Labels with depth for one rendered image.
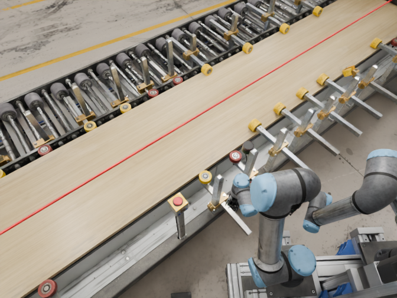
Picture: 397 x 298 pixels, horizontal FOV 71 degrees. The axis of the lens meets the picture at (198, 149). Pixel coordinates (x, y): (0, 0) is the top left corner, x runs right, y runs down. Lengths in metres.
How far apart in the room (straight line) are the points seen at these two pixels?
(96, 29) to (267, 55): 2.84
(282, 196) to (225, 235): 1.67
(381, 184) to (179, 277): 1.73
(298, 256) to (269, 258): 0.15
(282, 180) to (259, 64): 1.67
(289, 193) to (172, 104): 1.35
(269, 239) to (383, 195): 0.43
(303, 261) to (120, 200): 1.02
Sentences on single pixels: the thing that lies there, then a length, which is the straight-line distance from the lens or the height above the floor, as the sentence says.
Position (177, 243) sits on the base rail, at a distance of 1.77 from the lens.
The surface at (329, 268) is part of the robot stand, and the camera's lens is 1.63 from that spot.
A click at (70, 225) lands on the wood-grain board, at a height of 0.90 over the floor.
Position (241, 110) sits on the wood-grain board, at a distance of 2.06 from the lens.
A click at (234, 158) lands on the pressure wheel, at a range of 1.79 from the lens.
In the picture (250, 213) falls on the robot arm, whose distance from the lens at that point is 1.28.
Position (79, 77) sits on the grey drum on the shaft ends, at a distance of 2.51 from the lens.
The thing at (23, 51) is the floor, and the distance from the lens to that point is 4.60.
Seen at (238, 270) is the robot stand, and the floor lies 0.23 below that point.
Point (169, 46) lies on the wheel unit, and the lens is 2.20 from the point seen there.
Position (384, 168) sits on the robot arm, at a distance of 1.20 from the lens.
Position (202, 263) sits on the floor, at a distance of 2.46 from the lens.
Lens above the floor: 2.41
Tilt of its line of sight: 56 degrees down
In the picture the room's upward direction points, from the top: 2 degrees clockwise
